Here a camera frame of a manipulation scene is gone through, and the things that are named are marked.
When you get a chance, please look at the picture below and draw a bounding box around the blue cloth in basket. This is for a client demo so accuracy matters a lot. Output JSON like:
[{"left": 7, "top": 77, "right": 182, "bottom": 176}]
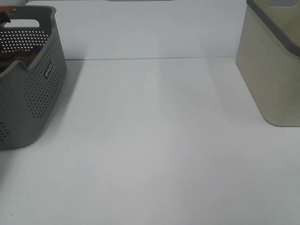
[{"left": 30, "top": 45, "right": 44, "bottom": 53}]

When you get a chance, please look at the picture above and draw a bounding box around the grey perforated plastic basket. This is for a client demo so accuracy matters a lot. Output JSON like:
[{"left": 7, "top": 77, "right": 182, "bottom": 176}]
[{"left": 0, "top": 5, "right": 67, "bottom": 150}]

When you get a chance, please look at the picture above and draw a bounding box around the brown towel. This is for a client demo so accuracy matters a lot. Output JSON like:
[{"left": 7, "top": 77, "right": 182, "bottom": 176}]
[{"left": 0, "top": 51, "right": 38, "bottom": 73}]

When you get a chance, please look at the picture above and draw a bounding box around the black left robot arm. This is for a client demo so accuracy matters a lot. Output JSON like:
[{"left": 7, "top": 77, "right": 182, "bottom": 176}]
[{"left": 0, "top": 12, "right": 11, "bottom": 24}]

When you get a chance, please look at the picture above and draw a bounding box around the beige plastic basket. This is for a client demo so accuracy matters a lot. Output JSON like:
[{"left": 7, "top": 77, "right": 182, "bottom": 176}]
[{"left": 236, "top": 0, "right": 300, "bottom": 127}]

